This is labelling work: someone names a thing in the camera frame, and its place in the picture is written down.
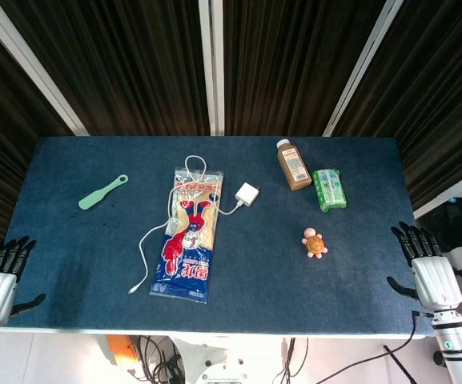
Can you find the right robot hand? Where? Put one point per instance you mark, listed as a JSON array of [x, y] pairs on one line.
[[435, 280]]

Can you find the small orange turtle toy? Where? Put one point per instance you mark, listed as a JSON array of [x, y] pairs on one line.
[[314, 244]]

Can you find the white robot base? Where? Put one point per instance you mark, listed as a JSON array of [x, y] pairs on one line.
[[214, 360]]

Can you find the black equipment with buttons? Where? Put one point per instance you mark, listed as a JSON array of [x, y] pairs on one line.
[[460, 216]]

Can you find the green tissue pack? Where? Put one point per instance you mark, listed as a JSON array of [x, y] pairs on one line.
[[329, 189]]

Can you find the green plastic spatula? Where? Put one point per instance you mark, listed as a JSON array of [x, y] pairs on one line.
[[101, 193]]

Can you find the orange device under table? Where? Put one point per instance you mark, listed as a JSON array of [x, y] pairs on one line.
[[120, 348]]

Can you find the brown drink bottle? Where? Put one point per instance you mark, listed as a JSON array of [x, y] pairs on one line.
[[293, 167]]

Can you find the noodle packet with cartoon print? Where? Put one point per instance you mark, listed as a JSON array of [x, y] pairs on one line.
[[188, 236]]

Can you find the blue table cloth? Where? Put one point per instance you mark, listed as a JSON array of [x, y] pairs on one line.
[[214, 236]]

